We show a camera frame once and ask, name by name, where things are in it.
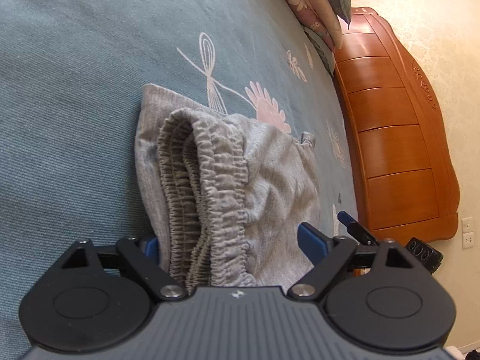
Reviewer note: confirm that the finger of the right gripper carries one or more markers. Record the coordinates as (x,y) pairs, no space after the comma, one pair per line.
(356,230)

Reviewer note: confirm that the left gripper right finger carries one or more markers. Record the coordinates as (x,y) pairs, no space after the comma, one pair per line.
(378,297)

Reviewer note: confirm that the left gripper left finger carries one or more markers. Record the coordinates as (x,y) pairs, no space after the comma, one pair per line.
(94,297)

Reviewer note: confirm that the grey sweatpants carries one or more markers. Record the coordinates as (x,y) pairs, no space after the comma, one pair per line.
(225,194)

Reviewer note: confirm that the wooden headboard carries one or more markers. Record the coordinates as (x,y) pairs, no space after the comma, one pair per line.
(405,184)

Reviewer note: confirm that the teal pillow under quilt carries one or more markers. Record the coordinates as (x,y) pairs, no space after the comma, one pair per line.
(326,55)

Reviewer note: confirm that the pink floral folded quilt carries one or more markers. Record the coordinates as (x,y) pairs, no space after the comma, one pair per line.
(320,18)

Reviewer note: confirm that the teal floral bed sheet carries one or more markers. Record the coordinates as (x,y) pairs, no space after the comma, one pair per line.
(72,78)

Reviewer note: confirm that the wall socket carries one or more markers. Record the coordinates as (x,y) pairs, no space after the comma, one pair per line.
(467,226)

